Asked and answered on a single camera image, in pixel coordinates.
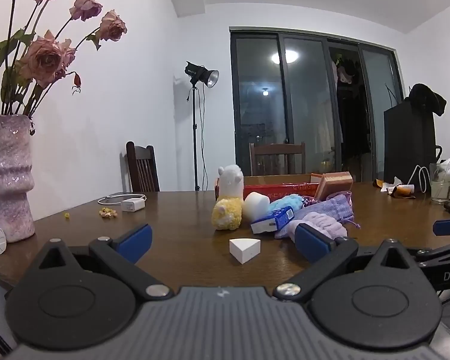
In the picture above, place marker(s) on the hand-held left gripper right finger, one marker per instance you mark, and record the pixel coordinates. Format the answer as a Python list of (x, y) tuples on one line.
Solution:
[(311, 243)]

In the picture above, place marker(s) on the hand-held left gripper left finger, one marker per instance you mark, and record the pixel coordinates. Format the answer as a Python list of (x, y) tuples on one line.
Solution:
[(135, 242)]

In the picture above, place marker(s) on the lilac fluffy headband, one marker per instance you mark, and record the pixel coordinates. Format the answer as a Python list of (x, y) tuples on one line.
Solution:
[(315, 220)]

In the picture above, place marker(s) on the blue white small carton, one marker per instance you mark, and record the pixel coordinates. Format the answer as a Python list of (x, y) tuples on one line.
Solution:
[(273, 223)]

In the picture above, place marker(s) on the blue fluffy puff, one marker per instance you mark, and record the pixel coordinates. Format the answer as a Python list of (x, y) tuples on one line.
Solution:
[(285, 203)]

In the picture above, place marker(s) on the red cardboard box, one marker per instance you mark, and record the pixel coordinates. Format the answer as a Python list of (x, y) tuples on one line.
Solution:
[(285, 187)]

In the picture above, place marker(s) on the brown sponge block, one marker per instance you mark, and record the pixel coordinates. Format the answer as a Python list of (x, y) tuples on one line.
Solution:
[(335, 185)]

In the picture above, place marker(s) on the white round sponge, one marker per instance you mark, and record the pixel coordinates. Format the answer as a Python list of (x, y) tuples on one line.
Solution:
[(255, 206)]

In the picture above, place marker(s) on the white wedge sponge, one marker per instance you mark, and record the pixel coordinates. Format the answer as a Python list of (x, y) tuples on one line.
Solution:
[(243, 251)]

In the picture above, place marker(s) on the white and yellow alpaca plush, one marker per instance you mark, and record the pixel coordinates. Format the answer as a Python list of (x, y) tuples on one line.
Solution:
[(228, 210)]

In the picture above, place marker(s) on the white charger adapter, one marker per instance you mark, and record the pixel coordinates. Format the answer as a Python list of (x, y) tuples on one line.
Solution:
[(131, 205)]

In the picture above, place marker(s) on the pile of dried petals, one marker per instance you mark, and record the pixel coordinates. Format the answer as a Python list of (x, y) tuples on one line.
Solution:
[(108, 213)]

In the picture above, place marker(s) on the clear glass cup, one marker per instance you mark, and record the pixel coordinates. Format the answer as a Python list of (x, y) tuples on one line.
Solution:
[(439, 187)]

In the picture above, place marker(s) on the white crumpled tissue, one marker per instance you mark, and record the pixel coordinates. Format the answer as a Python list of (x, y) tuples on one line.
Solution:
[(447, 163)]

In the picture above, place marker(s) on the orange and white wrappers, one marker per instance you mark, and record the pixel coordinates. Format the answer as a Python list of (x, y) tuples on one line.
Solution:
[(392, 187)]

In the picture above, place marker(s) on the dark wooden chair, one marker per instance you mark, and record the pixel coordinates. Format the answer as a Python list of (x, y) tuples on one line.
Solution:
[(142, 168), (277, 149)]

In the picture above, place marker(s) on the black paper bag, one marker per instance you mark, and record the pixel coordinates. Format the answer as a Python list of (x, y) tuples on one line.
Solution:
[(408, 146)]

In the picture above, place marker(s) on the black cloth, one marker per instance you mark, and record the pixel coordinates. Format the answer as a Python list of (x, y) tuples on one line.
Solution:
[(425, 97)]

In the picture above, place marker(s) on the pink speckled ceramic vase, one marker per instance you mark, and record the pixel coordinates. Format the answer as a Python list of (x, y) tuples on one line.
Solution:
[(7, 180)]

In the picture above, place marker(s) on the black framed sliding glass door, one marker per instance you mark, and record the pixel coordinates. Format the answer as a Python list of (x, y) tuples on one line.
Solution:
[(258, 101)]

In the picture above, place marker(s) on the studio light on stand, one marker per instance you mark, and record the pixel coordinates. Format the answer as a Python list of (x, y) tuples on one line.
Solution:
[(198, 73)]

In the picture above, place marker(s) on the dried pink roses bouquet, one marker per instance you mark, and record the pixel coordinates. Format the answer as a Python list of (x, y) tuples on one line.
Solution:
[(41, 58)]

